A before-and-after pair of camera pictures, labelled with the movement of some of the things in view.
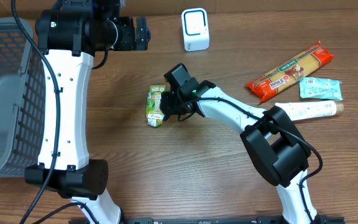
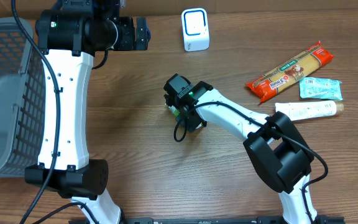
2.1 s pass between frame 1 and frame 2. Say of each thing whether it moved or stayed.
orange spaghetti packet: stayed
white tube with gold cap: stayed
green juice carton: moved
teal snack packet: stayed
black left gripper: stayed
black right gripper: moved
